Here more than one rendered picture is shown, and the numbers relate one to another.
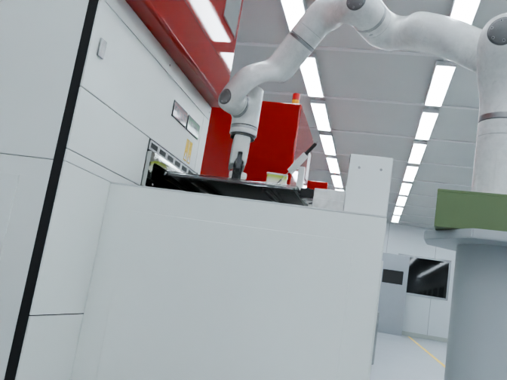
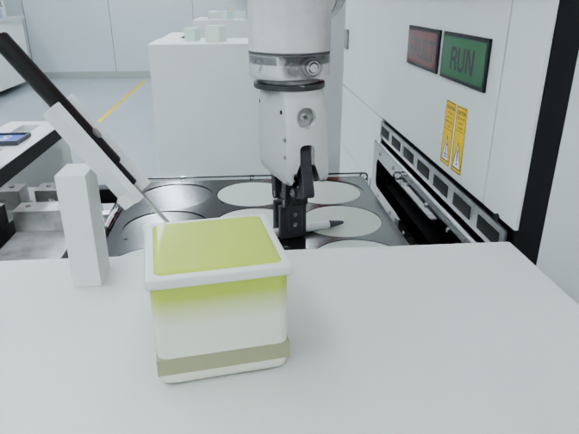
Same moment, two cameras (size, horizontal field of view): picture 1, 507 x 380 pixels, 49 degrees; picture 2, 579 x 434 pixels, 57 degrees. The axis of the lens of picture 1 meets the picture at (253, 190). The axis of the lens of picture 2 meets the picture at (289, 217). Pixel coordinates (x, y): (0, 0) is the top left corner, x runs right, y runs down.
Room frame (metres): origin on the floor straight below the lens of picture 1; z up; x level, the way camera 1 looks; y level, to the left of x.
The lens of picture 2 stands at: (2.19, -0.12, 1.16)
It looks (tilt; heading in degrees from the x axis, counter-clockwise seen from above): 23 degrees down; 162
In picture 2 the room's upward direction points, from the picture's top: straight up
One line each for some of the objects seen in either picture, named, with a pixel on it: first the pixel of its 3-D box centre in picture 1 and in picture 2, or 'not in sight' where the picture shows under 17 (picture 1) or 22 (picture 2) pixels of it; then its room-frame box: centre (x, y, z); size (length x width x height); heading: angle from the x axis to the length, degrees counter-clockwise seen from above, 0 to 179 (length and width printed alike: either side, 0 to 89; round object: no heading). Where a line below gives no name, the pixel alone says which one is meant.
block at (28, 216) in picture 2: not in sight; (50, 215); (1.48, -0.22, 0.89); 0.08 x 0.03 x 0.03; 77
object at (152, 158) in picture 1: (174, 185); (416, 216); (1.64, 0.24, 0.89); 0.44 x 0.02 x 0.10; 167
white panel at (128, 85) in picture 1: (155, 126); (397, 95); (1.47, 0.29, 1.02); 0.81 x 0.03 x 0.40; 167
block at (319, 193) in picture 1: (330, 195); (68, 194); (1.41, -0.20, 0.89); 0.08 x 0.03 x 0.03; 77
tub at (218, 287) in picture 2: (276, 184); (215, 293); (1.92, -0.08, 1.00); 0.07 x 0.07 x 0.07; 86
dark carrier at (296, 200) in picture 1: (243, 193); (254, 225); (1.60, 0.03, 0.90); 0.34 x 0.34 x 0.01; 77
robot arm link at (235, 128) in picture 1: (243, 133); (289, 66); (1.65, 0.06, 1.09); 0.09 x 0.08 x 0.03; 3
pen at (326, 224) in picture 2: not in sight; (289, 230); (1.65, 0.06, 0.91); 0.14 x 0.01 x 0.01; 93
